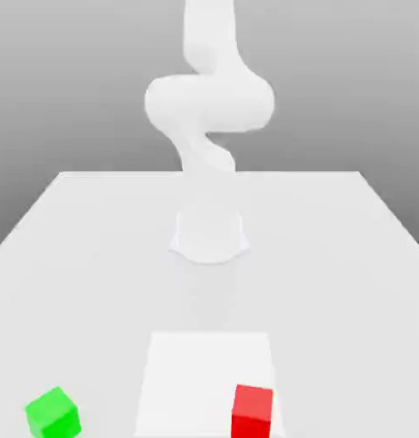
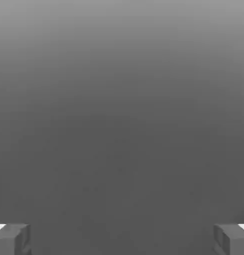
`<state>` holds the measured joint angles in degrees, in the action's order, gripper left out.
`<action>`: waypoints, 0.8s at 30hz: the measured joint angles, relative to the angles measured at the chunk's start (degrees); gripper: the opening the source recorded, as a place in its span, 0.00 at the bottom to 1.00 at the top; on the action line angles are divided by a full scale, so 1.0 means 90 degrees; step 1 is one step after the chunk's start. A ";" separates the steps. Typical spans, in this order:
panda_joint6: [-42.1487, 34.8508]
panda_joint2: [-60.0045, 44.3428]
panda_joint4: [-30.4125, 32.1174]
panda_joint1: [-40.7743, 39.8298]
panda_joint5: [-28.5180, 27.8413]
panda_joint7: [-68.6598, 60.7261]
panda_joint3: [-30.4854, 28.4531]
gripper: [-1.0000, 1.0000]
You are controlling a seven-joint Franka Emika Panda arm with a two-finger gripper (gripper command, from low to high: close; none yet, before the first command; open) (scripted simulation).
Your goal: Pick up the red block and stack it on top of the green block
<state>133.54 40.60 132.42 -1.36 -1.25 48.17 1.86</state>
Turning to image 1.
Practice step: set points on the small red cube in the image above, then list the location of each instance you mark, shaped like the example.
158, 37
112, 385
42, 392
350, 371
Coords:
252, 410

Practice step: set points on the small green cube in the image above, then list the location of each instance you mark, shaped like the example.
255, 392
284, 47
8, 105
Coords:
53, 414

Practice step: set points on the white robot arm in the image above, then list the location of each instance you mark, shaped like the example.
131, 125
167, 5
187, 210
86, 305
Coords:
209, 102

